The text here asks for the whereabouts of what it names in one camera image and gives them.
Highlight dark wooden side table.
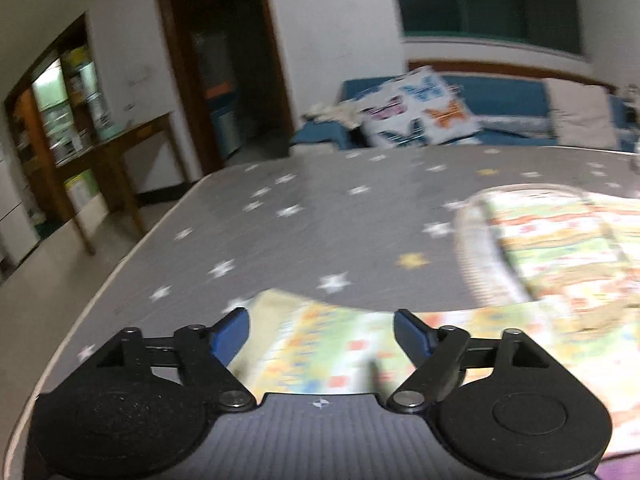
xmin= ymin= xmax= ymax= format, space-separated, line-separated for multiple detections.
xmin=54 ymin=113 xmax=192 ymax=238

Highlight beige plain cushion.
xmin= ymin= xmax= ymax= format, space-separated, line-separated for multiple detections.
xmin=542 ymin=78 xmax=617 ymax=150

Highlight colourful patterned baby garment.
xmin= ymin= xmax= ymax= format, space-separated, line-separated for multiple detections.
xmin=231 ymin=192 xmax=639 ymax=456

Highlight cream cloth on sofa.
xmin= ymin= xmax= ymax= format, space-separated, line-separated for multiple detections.
xmin=303 ymin=100 xmax=363 ymax=130

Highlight white refrigerator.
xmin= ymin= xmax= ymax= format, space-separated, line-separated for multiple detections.
xmin=0 ymin=155 xmax=39 ymax=266

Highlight dark wooden door frame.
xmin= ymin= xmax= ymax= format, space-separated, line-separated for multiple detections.
xmin=157 ymin=0 xmax=294 ymax=174

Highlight dark window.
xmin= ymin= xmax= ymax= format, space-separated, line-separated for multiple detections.
xmin=398 ymin=0 xmax=582 ymax=55

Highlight wooden display cabinet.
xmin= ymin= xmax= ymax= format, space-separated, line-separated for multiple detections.
xmin=4 ymin=15 xmax=113 ymax=237

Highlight blue sofa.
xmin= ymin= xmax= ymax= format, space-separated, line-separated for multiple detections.
xmin=288 ymin=74 xmax=640 ymax=157

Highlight butterfly print pillow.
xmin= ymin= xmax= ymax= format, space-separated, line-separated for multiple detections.
xmin=352 ymin=66 xmax=480 ymax=148

